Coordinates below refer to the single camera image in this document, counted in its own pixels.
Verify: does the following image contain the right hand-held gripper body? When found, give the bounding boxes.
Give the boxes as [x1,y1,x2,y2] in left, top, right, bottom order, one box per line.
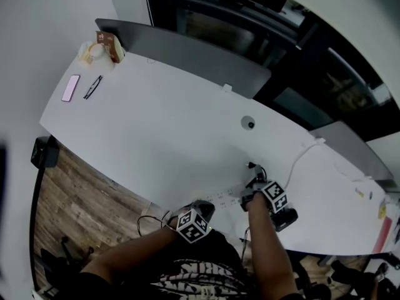
[239,181,289,214]

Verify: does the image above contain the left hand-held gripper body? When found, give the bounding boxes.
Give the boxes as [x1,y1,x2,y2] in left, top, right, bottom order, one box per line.
[171,202,211,245]

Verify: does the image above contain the white power strip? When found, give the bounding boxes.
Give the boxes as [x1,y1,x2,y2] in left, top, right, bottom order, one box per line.
[190,182,248,213]

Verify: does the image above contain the person's right forearm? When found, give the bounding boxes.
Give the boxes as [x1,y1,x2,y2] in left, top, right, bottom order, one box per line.
[246,192,298,297]

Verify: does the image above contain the person's left forearm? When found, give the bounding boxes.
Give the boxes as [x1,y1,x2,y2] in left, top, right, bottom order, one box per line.
[79,224,181,284]

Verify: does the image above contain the person's black printed shirt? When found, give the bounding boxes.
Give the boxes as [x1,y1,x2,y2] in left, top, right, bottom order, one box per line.
[31,229,301,300]

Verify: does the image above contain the short grey desk partition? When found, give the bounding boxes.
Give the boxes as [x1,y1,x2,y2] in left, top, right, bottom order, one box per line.
[308,120,395,188]

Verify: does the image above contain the black office chair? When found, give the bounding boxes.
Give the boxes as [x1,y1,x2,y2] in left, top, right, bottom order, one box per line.
[287,251,400,300]

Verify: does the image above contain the red folder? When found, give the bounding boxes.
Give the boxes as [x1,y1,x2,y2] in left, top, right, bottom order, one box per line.
[371,215,395,255]

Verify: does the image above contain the long grey desk partition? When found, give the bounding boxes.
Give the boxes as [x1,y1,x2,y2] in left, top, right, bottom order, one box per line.
[94,17,273,100]

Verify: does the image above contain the black chair base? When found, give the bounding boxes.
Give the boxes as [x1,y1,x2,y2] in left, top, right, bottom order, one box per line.
[39,236,95,293]

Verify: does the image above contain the dark glass window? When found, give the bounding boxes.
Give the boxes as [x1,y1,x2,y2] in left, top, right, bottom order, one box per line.
[143,0,400,141]

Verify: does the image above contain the black glasses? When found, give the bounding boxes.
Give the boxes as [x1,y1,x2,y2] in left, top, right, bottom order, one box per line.
[82,74,104,101]

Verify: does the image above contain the black box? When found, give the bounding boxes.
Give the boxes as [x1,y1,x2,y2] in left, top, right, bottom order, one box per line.
[30,136,59,169]

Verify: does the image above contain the pink phone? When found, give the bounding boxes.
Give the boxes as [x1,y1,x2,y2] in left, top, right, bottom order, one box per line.
[61,74,81,103]

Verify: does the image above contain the white plastic bottle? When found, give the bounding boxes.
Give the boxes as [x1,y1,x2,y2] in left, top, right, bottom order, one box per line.
[89,43,116,72]

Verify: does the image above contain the brown cardboard box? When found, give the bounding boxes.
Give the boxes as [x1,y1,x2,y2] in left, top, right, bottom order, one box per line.
[94,30,126,64]

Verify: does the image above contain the white roller blind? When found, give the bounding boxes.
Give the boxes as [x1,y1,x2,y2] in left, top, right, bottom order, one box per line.
[249,0,400,109]

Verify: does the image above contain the clear plastic bag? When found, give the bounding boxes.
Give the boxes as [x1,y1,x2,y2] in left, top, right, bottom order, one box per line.
[77,40,95,66]

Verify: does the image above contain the white cable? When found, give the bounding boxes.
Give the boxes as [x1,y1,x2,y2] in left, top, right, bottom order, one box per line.
[282,140,324,190]

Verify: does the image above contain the black cable with plug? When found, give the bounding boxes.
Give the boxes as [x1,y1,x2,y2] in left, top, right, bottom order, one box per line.
[136,211,171,238]

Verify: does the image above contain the round desk cable grommet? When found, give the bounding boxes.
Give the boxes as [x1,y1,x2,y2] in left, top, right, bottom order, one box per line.
[241,114,256,131]

